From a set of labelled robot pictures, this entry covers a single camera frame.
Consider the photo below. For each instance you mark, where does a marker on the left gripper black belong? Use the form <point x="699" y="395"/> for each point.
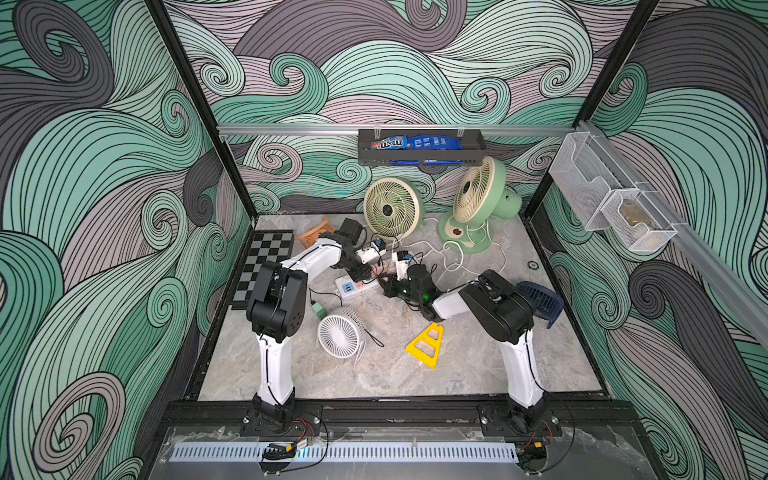
<point x="365" y="272"/>

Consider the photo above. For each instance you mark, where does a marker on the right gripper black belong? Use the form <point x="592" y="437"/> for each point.
<point x="393" y="285"/>

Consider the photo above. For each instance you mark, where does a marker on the green usb charger adapter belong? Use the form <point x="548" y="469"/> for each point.
<point x="319" y="311"/>

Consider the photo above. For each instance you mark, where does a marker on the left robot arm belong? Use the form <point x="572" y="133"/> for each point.
<point x="276" y="311"/>

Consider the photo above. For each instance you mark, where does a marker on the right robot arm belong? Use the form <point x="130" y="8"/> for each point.
<point x="501" y="310"/>

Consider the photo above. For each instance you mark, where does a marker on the white multicolour power strip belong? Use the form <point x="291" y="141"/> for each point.
<point x="348" y="289"/>

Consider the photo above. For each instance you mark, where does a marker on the small white desk fan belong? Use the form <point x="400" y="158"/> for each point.
<point x="341" y="334"/>

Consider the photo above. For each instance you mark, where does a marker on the small orange desk fan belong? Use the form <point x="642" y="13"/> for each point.
<point x="310" y="237"/>

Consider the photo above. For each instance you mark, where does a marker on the cream green round fan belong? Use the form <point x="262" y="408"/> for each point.
<point x="393" y="208"/>

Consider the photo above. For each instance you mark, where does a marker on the dark blue small fan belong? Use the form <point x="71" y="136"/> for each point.
<point x="547" y="304"/>

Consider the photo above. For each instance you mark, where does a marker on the blue candy bag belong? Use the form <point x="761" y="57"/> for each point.
<point x="421" y="143"/>

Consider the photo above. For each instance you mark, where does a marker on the small clear plastic bin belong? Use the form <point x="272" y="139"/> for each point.
<point x="636" y="221"/>

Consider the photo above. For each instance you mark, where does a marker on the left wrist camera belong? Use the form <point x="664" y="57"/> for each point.
<point x="372" y="253"/>

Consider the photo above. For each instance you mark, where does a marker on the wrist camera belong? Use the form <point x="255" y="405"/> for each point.
<point x="401" y="261"/>
<point x="372" y="253"/>

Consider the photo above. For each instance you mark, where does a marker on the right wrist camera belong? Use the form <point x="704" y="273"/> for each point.
<point x="401" y="261"/>

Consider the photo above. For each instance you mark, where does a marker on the yellow triangular plastic frame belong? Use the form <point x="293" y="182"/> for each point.
<point x="426" y="346"/>

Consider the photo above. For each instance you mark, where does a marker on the black cable white fan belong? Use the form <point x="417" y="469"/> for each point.
<point x="369" y="335"/>

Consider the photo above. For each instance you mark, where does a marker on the white cable pedestal fan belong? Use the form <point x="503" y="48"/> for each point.
<point x="462" y="255"/>

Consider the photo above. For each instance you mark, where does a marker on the large green pedestal fan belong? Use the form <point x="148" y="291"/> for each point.
<point x="482" y="194"/>

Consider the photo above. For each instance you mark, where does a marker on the black wall shelf basket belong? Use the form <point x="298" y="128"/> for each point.
<point x="474" y="147"/>

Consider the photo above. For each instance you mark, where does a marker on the clear plastic wall bin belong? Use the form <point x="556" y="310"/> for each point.
<point x="581" y="171"/>

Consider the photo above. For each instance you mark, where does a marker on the white perforated cable duct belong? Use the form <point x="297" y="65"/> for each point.
<point x="351" y="452"/>

